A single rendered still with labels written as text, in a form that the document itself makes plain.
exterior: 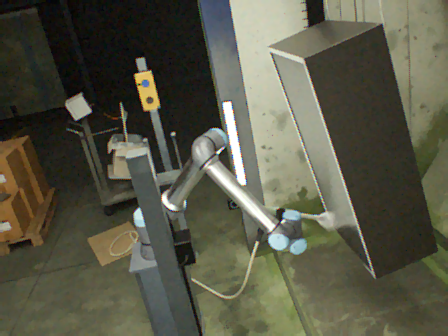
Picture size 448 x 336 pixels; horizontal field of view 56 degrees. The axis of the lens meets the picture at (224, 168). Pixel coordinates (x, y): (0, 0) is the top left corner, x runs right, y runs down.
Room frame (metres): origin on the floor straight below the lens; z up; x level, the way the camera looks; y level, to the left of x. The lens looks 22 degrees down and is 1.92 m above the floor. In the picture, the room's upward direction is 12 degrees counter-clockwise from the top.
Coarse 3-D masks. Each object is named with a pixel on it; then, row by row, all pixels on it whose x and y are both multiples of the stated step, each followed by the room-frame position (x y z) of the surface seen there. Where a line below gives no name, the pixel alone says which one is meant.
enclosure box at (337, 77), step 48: (288, 48) 2.04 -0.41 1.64; (336, 48) 1.73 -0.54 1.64; (384, 48) 1.75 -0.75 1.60; (288, 96) 2.32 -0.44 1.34; (336, 96) 1.73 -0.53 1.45; (384, 96) 1.75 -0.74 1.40; (336, 144) 1.73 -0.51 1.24; (384, 144) 1.75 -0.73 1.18; (336, 192) 2.34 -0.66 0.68; (384, 192) 1.75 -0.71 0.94; (384, 240) 1.75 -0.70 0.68; (432, 240) 1.77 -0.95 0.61
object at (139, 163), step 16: (128, 160) 0.88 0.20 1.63; (144, 160) 0.88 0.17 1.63; (144, 176) 0.88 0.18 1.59; (144, 192) 0.88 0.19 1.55; (160, 192) 0.92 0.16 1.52; (144, 208) 0.88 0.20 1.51; (160, 208) 0.88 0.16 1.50; (160, 224) 0.88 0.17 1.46; (160, 240) 0.88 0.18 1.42; (160, 256) 0.88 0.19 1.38; (176, 256) 0.90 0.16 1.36; (160, 272) 0.88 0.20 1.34; (176, 272) 0.88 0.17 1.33; (176, 288) 0.88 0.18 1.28; (176, 304) 0.88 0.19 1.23; (176, 320) 0.88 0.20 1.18; (192, 320) 0.88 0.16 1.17
